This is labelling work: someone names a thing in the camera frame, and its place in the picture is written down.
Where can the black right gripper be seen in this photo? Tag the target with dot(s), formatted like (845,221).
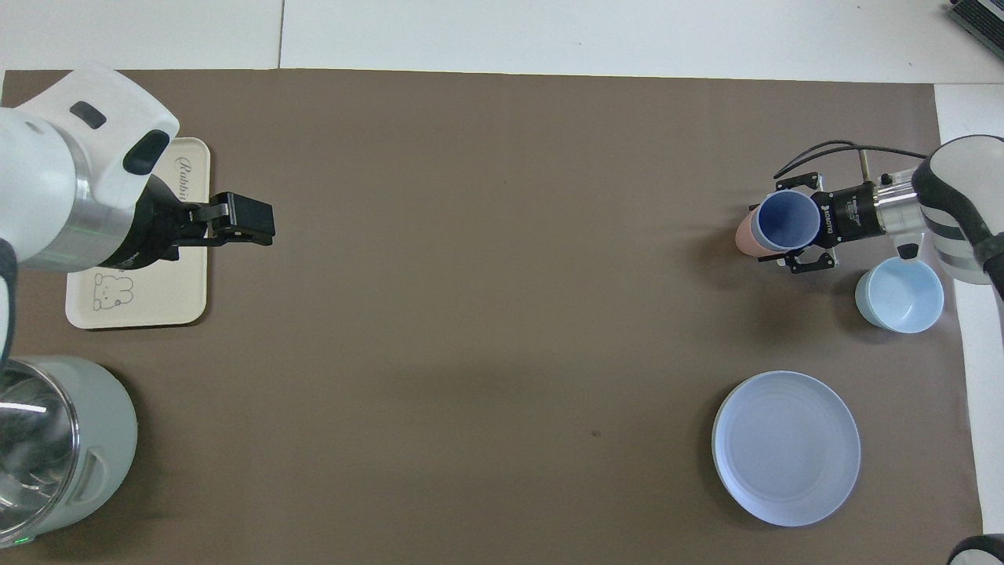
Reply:
(851,213)

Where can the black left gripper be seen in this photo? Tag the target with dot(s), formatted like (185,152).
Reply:
(157,227)

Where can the blue plastic cup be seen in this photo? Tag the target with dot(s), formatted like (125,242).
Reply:
(787,221)

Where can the pink plastic cup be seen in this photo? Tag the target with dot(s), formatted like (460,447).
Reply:
(743,234)

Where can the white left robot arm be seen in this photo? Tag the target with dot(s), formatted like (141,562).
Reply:
(55,180)

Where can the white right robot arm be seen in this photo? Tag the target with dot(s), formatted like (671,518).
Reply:
(953,204)

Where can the cream rabbit print tray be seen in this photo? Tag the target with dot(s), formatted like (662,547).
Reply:
(169,286)

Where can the light blue bowl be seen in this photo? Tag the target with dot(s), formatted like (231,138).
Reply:
(902,302)

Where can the light blue plate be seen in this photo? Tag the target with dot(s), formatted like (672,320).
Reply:
(786,449)

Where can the pale green electric pot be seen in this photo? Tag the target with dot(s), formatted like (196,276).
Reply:
(106,439)

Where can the grey ribbed device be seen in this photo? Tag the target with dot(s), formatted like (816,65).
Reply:
(980,17)

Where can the brown table mat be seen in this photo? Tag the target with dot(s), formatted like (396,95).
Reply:
(486,298)

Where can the glass pot lid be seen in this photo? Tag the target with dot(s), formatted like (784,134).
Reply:
(31,447)

